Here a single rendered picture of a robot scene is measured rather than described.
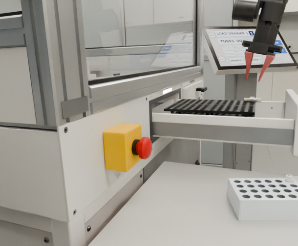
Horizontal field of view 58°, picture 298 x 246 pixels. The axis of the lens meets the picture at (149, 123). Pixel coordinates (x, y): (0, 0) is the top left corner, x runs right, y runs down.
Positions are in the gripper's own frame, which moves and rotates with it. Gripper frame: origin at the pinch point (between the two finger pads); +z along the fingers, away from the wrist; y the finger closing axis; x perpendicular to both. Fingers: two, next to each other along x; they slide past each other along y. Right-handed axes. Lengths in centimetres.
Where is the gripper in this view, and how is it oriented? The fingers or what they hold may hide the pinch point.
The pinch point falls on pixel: (253, 77)
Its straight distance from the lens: 82.9
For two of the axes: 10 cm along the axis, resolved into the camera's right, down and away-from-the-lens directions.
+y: 9.0, 2.7, -3.5
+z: -1.8, 9.5, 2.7
